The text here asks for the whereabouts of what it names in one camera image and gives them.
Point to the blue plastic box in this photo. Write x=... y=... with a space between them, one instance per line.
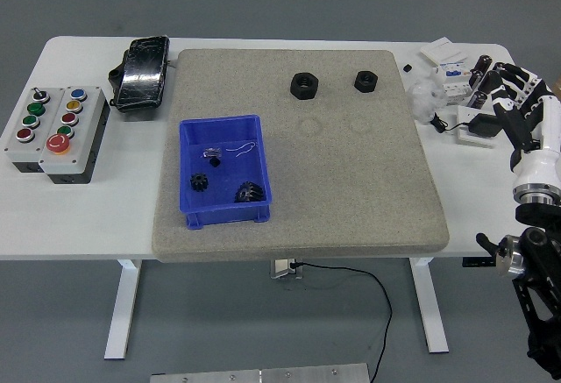
x=223 y=168

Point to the large black hex nut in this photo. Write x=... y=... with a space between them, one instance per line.
x=303 y=86

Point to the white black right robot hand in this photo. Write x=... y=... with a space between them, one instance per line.
x=539 y=164

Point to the small black hex nut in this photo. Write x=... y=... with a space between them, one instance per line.
x=366 y=81

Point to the small black square chip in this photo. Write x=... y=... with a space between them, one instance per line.
x=408 y=68

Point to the crumpled clear plastic wrap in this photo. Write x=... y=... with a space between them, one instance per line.
x=425 y=98

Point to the grey metal plate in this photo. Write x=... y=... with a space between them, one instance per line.
x=206 y=377

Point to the white square plate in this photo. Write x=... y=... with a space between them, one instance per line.
x=466 y=137

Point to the white circuit breaker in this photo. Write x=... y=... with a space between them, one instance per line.
x=456 y=82

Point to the white table leg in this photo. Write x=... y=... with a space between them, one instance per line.
x=125 y=304
x=431 y=308

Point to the small black spur gear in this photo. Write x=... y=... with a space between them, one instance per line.
x=198 y=183

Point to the small clear plastic bag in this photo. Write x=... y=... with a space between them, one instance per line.
x=211 y=153

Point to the silver table control box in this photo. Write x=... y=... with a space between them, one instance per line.
x=280 y=269

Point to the large black bevel gear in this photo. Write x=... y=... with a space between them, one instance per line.
x=250 y=192

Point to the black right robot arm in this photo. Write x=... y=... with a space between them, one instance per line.
x=539 y=269

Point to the grey emergency-stop control box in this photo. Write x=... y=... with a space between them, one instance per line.
x=81 y=155

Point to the grey four-button control box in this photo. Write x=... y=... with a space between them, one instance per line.
x=26 y=146

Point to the grey-brown foam mat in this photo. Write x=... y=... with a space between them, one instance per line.
x=307 y=207

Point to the tiny black cube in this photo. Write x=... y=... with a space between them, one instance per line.
x=215 y=163

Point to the brown cardboard box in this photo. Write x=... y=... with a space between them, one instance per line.
x=557 y=87

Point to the glossy black wrapped device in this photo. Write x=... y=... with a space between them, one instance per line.
x=142 y=74

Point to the thin white thread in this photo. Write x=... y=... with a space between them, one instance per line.
x=243 y=147

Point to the white wall switch plate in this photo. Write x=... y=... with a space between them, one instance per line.
x=442 y=51

